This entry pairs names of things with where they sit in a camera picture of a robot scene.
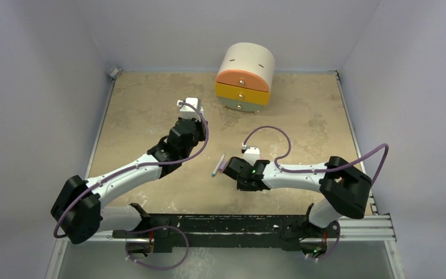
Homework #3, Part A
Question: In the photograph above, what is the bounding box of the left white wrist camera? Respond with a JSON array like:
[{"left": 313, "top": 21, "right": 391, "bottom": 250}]
[{"left": 177, "top": 98, "right": 204, "bottom": 121}]

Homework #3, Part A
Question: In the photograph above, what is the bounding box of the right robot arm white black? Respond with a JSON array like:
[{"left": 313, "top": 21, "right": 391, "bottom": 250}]
[{"left": 222, "top": 156, "right": 372, "bottom": 237}]

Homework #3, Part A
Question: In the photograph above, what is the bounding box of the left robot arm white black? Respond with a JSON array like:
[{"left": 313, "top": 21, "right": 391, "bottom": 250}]
[{"left": 51, "top": 117, "right": 208, "bottom": 244}]

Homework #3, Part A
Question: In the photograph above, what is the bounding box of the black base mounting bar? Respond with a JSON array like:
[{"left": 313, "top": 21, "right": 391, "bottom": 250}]
[{"left": 113, "top": 213, "right": 339, "bottom": 254}]

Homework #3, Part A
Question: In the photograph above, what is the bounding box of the grey corner bracket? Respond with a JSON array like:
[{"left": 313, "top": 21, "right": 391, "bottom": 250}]
[{"left": 106, "top": 66, "right": 123, "bottom": 80}]

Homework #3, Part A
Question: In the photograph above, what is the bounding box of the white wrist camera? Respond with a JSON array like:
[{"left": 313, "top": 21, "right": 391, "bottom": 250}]
[
  {"left": 241, "top": 144, "right": 261, "bottom": 166},
  {"left": 177, "top": 98, "right": 204, "bottom": 121}
]

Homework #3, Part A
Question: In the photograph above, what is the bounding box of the aluminium frame rail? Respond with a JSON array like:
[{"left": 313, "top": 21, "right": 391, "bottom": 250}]
[{"left": 46, "top": 71, "right": 398, "bottom": 278}]

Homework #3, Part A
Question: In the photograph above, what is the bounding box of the small three-drawer cabinet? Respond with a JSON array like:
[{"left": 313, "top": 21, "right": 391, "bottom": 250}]
[{"left": 214, "top": 42, "right": 275, "bottom": 113}]

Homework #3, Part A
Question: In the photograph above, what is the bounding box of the purple pen cap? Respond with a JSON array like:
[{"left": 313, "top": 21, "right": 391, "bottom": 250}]
[{"left": 219, "top": 160, "right": 228, "bottom": 172}]

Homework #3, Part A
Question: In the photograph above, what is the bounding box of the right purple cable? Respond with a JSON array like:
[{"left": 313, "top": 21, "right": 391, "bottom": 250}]
[{"left": 242, "top": 125, "right": 390, "bottom": 263}]

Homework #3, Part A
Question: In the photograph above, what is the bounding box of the white pen blue tip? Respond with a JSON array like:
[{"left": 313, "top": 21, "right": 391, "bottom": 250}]
[{"left": 211, "top": 153, "right": 226, "bottom": 177}]

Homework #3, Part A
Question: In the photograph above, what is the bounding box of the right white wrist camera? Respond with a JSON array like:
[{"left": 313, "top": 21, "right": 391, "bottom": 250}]
[{"left": 241, "top": 144, "right": 261, "bottom": 166}]

